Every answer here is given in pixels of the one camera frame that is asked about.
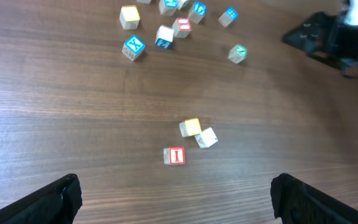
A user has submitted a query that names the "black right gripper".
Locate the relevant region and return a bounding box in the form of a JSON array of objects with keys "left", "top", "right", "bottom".
[{"left": 282, "top": 12, "right": 358, "bottom": 70}]

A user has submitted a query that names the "blue symbol block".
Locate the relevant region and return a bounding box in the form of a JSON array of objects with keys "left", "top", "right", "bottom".
[{"left": 218, "top": 7, "right": 238, "bottom": 27}]

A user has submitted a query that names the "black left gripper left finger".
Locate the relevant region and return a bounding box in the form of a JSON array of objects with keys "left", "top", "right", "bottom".
[{"left": 0, "top": 174, "right": 82, "bottom": 224}]

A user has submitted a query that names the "blue D letter block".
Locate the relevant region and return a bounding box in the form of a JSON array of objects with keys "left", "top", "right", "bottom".
[{"left": 188, "top": 1, "right": 207, "bottom": 24}]

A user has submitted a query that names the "yellow O letter block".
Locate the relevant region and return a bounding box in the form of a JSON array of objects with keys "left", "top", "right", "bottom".
[{"left": 179, "top": 118, "right": 202, "bottom": 138}]

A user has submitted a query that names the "green Z letter block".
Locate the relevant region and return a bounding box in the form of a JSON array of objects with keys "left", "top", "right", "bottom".
[{"left": 136, "top": 0, "right": 152, "bottom": 4}]

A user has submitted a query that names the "green N letter block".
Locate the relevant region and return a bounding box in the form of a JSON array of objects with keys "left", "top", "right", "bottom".
[{"left": 228, "top": 44, "right": 248, "bottom": 64}]

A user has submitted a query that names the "blue 2 number block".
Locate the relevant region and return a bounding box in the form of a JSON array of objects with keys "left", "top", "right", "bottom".
[{"left": 155, "top": 26, "right": 174, "bottom": 49}]

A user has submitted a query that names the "blue L letter block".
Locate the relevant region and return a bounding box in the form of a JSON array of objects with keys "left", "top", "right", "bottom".
[{"left": 158, "top": 0, "right": 178, "bottom": 16}]

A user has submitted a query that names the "plain top green-sided block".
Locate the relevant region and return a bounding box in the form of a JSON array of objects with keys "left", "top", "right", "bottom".
[{"left": 177, "top": 0, "right": 189, "bottom": 10}]

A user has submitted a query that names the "red I letter block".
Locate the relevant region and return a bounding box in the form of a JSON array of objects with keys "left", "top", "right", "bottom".
[{"left": 163, "top": 147, "right": 186, "bottom": 165}]

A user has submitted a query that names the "blue X letter block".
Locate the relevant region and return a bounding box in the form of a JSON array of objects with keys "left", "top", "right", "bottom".
[{"left": 122, "top": 35, "right": 146, "bottom": 61}]

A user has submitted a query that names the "green J letter block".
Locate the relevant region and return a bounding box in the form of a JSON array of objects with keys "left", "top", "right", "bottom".
[{"left": 195, "top": 127, "right": 218, "bottom": 149}]

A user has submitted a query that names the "yellow top block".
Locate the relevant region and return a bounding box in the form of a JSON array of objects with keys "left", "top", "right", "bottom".
[{"left": 119, "top": 5, "right": 140, "bottom": 30}]

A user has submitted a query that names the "red E letter block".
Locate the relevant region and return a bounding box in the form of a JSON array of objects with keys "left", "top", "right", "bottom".
[{"left": 172, "top": 17, "right": 192, "bottom": 39}]

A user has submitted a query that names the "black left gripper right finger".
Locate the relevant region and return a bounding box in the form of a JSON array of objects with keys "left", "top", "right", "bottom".
[{"left": 270, "top": 173, "right": 358, "bottom": 224}]

